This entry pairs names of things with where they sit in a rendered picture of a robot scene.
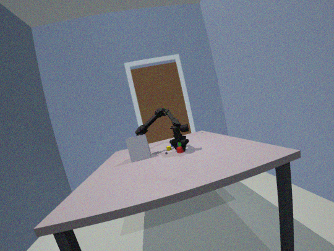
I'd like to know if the red block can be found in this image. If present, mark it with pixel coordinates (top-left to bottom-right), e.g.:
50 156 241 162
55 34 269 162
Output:
176 147 185 154

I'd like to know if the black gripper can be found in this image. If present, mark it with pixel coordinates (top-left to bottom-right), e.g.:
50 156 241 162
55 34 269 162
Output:
169 133 189 151

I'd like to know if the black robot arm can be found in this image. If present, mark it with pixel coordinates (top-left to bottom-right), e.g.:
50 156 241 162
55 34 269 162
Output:
135 108 189 136

